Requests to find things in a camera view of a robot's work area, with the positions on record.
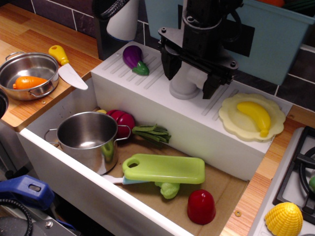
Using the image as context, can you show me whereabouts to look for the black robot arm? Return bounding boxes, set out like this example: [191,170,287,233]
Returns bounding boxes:
[158,0,243,100]

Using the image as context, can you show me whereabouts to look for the shallow steel pan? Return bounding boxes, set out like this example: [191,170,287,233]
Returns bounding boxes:
[0,52,59,101]

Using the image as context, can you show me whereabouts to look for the yellow toy banana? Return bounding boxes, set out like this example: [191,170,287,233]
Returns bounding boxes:
[237,101,271,138]

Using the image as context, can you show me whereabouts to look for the orange toy carrot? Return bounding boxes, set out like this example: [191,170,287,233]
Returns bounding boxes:
[12,76,48,90]

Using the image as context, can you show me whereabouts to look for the green toy on stove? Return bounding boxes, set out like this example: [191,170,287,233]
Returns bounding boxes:
[309,176,315,193]

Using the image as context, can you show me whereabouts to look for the white toy sink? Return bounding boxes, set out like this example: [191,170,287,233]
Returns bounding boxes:
[19,41,293,236]

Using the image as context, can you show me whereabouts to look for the toy stove top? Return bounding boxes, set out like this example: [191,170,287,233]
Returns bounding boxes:
[248,126,315,236]

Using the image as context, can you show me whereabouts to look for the blue clamp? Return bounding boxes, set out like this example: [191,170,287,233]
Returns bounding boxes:
[0,175,55,210]

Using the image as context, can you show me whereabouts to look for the grey toy faucet lever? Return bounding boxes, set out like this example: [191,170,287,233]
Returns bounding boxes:
[169,62,208,100]

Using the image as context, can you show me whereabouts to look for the light blue plastic bin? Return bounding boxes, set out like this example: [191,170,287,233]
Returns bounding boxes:
[145,0,315,85]

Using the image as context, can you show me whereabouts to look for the white blue toy spatula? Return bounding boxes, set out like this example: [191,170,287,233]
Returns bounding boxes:
[102,175,147,185]

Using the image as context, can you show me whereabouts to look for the pale yellow toy plate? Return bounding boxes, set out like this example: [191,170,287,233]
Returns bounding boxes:
[219,93,286,142]

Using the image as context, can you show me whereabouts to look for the small yellow toy piece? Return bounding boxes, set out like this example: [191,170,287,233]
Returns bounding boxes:
[96,109,107,114]

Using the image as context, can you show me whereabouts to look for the light green toy broccoli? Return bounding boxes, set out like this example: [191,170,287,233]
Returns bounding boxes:
[155,182,180,200]

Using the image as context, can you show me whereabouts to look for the dark red toy onion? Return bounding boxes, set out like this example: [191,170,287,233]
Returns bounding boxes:
[106,110,135,139]

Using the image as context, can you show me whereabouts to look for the yellow handled toy knife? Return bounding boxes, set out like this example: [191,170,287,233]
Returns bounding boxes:
[48,45,88,90]

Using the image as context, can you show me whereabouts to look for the green toy cutting board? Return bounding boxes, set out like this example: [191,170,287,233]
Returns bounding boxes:
[122,153,205,184]

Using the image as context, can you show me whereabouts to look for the purple toy eggplant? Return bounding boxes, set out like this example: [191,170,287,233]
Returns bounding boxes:
[123,45,150,76]

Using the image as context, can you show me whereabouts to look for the black braided cable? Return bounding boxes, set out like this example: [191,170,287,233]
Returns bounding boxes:
[0,198,33,236]

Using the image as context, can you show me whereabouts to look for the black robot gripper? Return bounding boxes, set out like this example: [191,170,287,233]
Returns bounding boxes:
[158,15,238,99]

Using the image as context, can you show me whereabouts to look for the tall steel pot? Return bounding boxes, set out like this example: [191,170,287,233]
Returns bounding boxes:
[44,112,131,175]

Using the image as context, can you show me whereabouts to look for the red toy cup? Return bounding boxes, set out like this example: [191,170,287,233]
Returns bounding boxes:
[187,189,216,225]

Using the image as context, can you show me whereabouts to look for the yellow toy corn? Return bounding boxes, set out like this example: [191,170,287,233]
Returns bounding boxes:
[264,202,303,236]

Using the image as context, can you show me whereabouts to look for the green felt beans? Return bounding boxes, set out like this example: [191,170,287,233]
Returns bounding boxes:
[131,124,171,143]

